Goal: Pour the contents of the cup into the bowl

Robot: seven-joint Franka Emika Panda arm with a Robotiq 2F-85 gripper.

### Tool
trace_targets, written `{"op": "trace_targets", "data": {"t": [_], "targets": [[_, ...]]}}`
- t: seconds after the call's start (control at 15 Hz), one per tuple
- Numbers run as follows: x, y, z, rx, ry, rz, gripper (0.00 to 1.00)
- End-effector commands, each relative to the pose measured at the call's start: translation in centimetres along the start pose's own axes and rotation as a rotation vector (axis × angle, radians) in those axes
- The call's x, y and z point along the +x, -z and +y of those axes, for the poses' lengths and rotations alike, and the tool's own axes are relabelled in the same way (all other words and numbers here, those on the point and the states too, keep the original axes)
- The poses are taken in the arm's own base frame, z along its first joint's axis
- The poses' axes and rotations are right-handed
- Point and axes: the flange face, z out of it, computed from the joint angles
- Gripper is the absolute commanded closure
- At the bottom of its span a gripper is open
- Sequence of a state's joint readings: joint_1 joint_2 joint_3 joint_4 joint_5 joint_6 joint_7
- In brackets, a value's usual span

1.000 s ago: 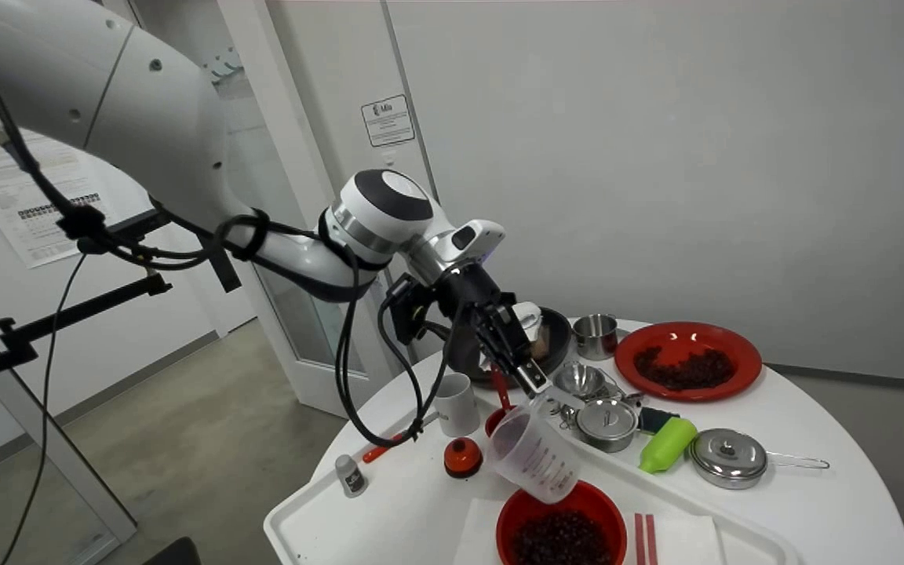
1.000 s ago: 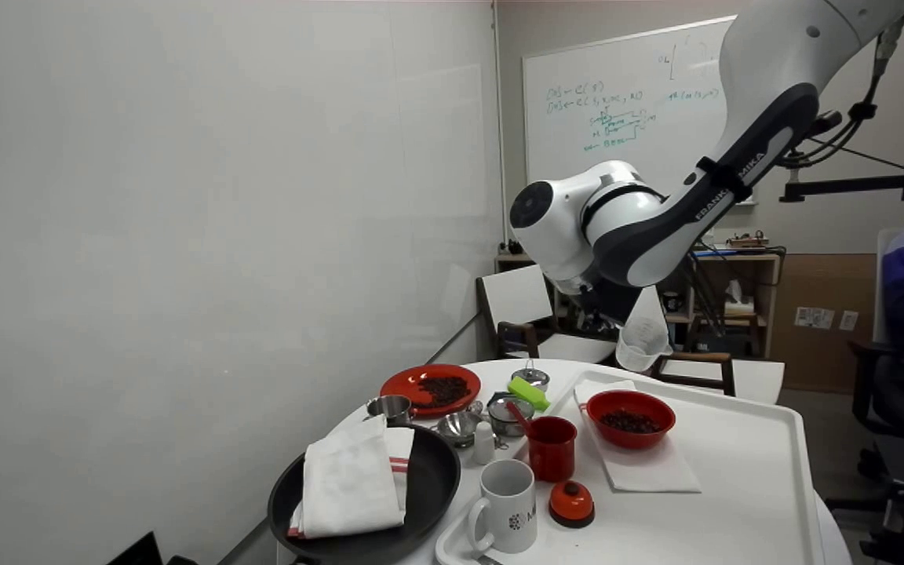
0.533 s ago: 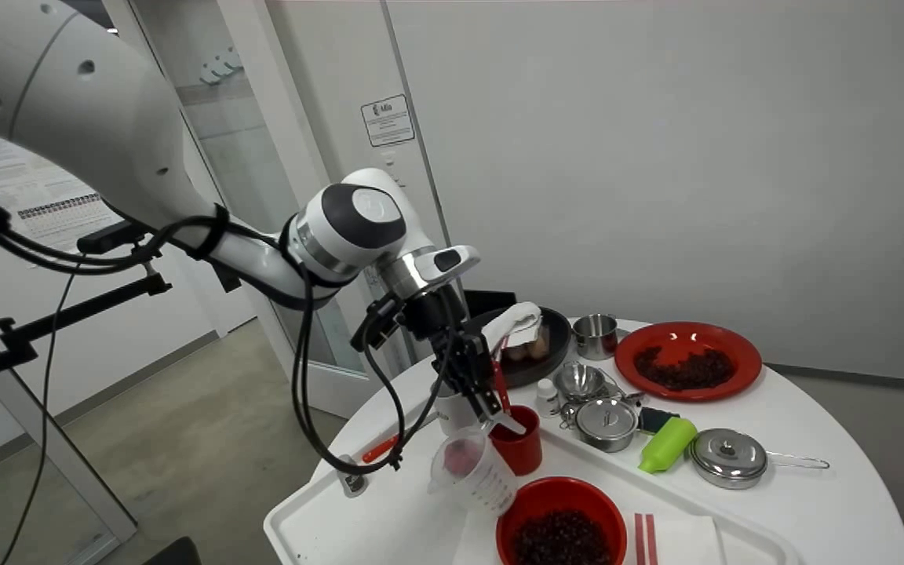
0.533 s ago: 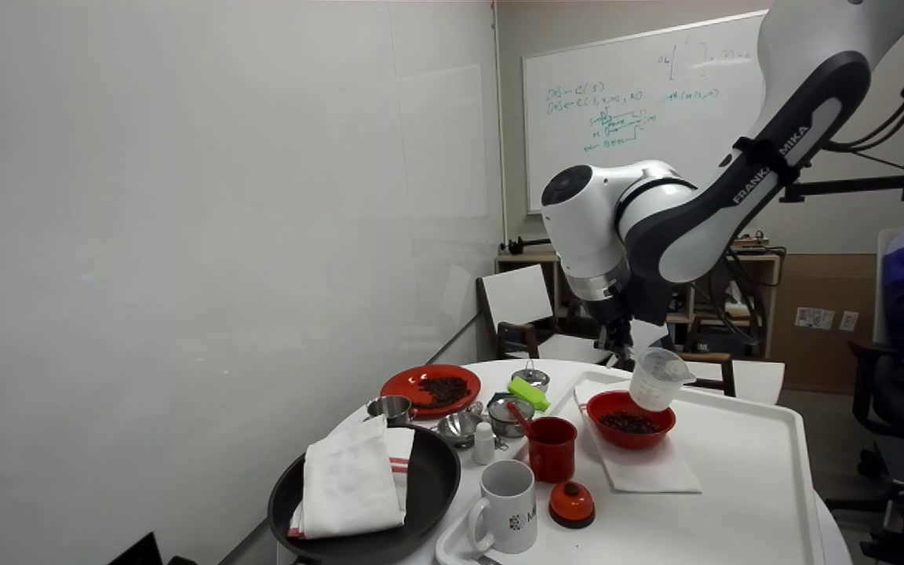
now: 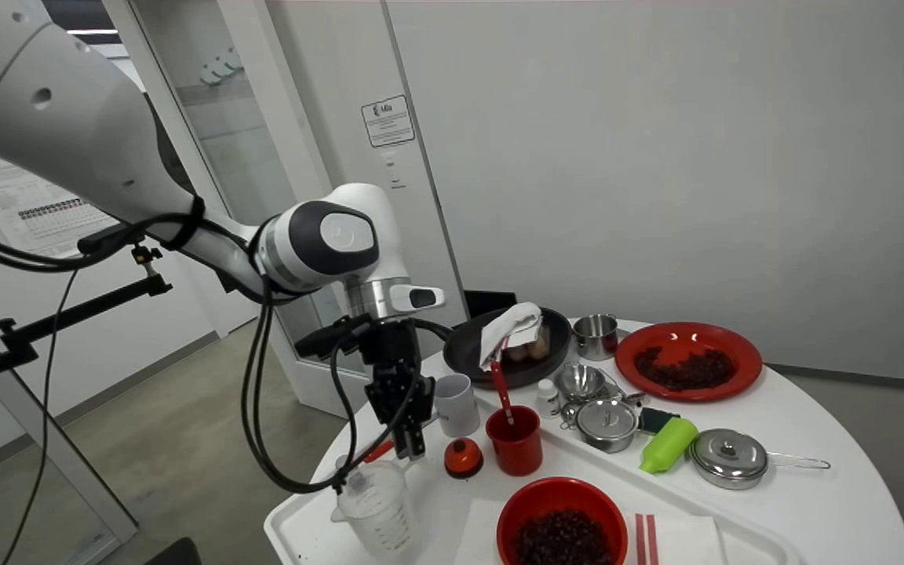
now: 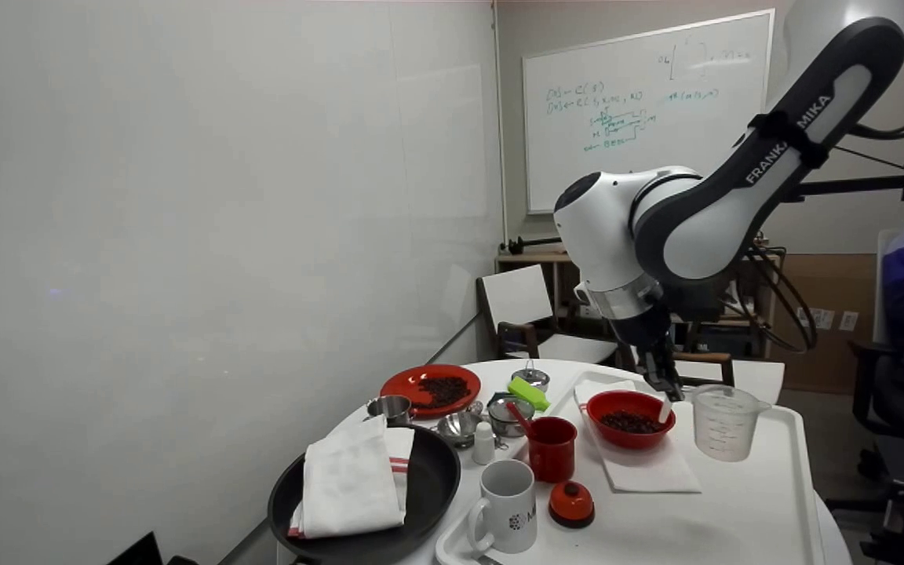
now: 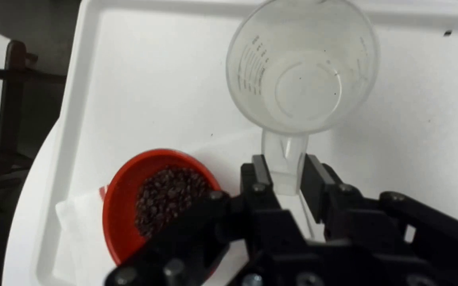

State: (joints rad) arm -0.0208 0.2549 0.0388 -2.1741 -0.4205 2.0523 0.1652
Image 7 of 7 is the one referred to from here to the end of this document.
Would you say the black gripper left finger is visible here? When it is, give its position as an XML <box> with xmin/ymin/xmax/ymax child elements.
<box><xmin>240</xmin><ymin>155</ymin><xmax>283</xmax><ymax>212</ymax></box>

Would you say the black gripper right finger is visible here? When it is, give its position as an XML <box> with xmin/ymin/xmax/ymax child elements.
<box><xmin>298</xmin><ymin>153</ymin><xmax>357</xmax><ymax>221</ymax></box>

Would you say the white flat napkin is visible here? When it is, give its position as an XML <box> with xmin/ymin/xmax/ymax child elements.
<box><xmin>52</xmin><ymin>190</ymin><xmax>109</xmax><ymax>253</ymax></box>

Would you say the clear plastic measuring cup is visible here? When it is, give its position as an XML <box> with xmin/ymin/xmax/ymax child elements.
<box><xmin>225</xmin><ymin>0</ymin><xmax>381</xmax><ymax>199</ymax></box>

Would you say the white plastic tray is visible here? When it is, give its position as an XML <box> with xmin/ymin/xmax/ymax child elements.
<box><xmin>3</xmin><ymin>0</ymin><xmax>458</xmax><ymax>286</ymax></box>

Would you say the red bowl with beans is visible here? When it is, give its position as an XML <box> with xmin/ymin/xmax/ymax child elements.
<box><xmin>100</xmin><ymin>148</ymin><xmax>222</xmax><ymax>267</ymax></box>

